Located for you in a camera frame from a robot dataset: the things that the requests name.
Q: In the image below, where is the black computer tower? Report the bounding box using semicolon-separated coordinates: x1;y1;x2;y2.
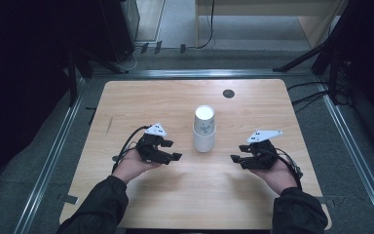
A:
98;0;141;63

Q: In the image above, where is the black hanging cable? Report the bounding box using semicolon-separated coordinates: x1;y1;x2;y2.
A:
196;0;216;50

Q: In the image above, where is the black floor cable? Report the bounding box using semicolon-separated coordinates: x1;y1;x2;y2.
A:
286;81;330;93
291;91;330;107

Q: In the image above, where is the stack of white cups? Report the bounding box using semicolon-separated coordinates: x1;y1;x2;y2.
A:
192;104;217;154

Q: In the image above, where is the black tape strip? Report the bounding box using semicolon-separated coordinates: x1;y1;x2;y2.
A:
85;106;97;126

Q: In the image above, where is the person's left hand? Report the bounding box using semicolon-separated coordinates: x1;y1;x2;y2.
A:
111;147;162;185

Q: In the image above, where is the black tripod stand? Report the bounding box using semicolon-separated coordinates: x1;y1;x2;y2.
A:
272;0;355;105

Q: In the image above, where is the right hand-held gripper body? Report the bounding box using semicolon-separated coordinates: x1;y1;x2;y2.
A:
240;130;283;171

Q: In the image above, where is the dark curtain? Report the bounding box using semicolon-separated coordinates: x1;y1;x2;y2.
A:
334;0;374;155
0;0;105;225

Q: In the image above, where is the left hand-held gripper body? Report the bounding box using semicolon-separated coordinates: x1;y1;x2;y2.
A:
135;122;173;165

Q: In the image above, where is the grey tape strip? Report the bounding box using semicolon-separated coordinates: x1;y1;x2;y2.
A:
315;196;336;208
57;193;80;206

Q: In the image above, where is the person's right hand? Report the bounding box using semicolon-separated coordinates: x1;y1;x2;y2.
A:
251;152;298;196

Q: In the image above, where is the white floor cable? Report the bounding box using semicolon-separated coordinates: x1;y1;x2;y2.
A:
115;48;143;73

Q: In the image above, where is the light wooden desk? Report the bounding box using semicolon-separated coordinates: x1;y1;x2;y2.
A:
194;0;349;49

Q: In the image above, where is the black metal stand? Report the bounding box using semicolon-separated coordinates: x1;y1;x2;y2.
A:
65;48;94;107

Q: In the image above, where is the metal floor rail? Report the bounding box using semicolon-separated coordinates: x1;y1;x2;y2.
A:
13;77;86;234
91;68;314;79
317;77;374;234

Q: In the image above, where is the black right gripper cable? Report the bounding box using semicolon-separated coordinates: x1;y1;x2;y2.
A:
262;147;305;191

